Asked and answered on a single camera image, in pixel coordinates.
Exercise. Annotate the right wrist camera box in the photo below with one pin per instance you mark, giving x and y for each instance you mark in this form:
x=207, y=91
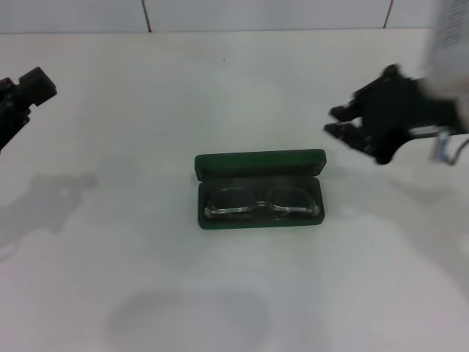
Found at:
x=454, y=22

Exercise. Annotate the green glasses case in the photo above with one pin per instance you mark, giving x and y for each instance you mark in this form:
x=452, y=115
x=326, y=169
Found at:
x=256, y=161

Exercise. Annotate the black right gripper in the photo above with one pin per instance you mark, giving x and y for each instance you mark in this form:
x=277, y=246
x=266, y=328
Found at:
x=399, y=106

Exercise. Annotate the clear white glasses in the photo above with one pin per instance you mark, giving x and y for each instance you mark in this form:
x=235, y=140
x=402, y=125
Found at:
x=264, y=209

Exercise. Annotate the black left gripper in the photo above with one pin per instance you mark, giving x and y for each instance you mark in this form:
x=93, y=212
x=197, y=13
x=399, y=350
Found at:
x=11, y=110

